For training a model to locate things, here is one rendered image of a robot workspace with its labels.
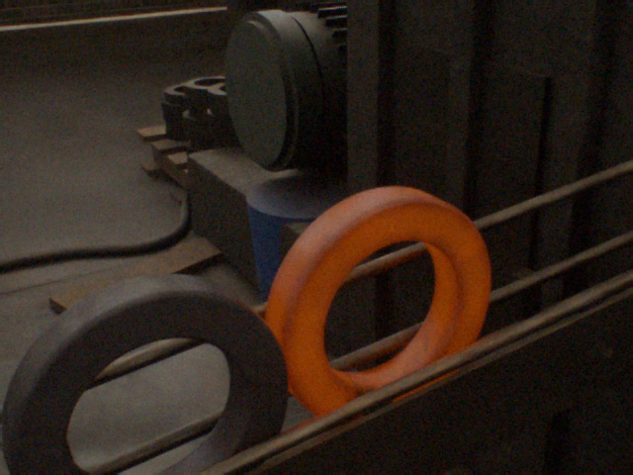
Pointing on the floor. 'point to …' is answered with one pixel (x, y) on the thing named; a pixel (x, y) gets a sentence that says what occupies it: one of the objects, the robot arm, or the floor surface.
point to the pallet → (189, 128)
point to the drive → (278, 132)
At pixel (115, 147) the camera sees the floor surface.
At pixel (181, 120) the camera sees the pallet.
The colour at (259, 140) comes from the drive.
